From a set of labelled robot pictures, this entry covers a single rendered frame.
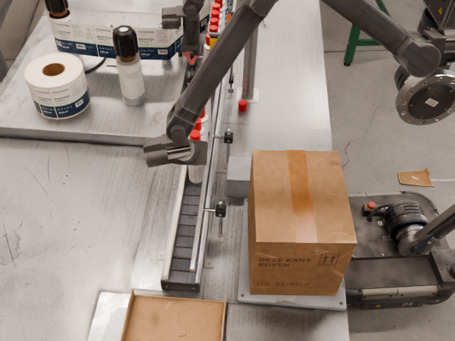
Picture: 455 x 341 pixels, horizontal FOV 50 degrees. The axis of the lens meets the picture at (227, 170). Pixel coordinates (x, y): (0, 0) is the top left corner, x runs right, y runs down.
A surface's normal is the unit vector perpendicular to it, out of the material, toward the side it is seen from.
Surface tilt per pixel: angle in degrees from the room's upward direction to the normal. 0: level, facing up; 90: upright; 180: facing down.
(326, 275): 90
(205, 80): 74
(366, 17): 78
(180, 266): 0
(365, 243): 0
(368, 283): 0
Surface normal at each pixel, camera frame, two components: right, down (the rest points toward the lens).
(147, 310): 0.02, -0.66
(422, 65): 0.07, 0.57
